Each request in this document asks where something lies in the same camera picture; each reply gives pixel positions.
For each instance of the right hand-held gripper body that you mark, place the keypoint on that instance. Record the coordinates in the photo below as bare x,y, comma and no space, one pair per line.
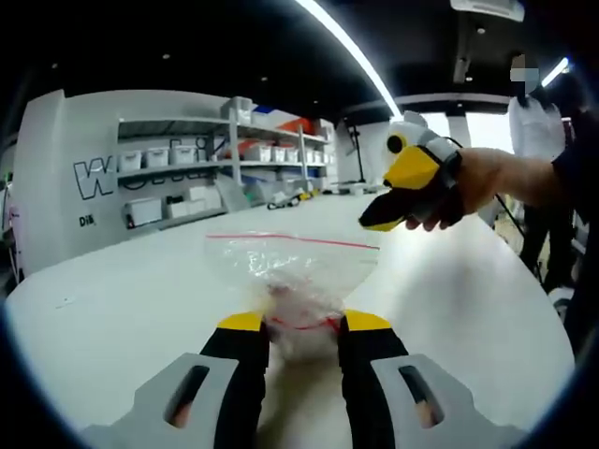
430,135

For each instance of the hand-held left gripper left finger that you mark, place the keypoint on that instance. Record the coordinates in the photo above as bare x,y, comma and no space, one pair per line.
229,374

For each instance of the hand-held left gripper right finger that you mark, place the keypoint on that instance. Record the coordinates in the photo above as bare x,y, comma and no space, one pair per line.
369,374

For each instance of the clear resealable bag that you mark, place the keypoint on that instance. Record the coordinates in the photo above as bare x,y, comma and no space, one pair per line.
290,266

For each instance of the person's right hand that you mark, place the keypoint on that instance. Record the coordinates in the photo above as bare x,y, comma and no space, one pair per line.
482,180

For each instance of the black tripod stand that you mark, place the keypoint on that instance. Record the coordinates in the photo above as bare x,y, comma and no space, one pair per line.
358,154

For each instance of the spare hand-held gripper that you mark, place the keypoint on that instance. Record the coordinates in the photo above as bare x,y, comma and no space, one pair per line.
287,201

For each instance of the long ceiling light strip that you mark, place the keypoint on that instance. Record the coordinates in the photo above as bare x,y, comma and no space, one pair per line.
347,44

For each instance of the white ceiling air conditioner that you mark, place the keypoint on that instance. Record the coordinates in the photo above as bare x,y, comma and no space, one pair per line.
486,8

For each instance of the person's dark clothing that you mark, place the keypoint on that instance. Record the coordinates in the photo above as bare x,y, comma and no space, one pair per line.
582,187

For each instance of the pile of white boxes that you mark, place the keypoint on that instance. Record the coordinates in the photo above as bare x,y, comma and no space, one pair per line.
194,202

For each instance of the large white box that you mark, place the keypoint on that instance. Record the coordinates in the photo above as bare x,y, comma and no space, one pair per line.
144,212

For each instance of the grey metal shelving unit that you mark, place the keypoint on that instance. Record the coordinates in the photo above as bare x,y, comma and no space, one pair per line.
187,169

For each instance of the row of white storage bins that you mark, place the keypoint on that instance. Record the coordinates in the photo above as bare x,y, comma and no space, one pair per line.
156,158

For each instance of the white equipment rack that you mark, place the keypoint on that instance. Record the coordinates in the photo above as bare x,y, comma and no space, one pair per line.
11,220

